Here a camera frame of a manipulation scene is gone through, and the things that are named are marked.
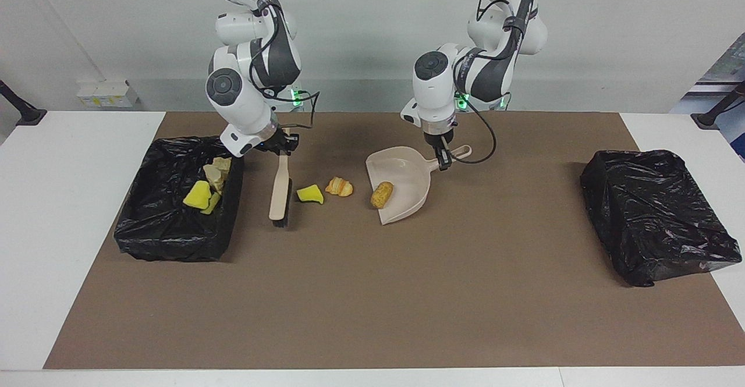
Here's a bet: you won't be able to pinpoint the beige plastic dustpan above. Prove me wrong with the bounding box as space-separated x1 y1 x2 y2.
366 145 473 225

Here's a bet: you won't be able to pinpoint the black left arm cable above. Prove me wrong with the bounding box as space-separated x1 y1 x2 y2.
451 0 537 164

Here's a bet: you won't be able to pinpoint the brown table mat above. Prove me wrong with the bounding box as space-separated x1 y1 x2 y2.
44 112 745 370

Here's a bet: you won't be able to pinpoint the blue grey background equipment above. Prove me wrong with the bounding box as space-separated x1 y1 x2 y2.
669 32 745 161

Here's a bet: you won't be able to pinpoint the oval brown bread roll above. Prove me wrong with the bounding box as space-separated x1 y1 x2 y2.
370 181 395 210

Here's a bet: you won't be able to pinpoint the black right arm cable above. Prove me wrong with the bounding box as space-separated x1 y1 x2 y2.
221 0 292 105

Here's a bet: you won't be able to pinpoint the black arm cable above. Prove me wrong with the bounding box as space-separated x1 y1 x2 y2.
221 0 292 105
451 0 537 164

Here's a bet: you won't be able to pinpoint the black clamp stand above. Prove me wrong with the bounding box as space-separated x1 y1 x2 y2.
691 81 745 130
0 80 47 126

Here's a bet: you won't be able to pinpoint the black bag lined bin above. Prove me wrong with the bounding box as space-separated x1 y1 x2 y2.
580 150 743 287
114 136 245 262

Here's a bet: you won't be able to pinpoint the black right base cable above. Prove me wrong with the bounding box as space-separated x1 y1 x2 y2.
274 89 318 130

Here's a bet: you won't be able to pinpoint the beige brush black bristles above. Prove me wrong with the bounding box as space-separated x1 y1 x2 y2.
269 128 293 228

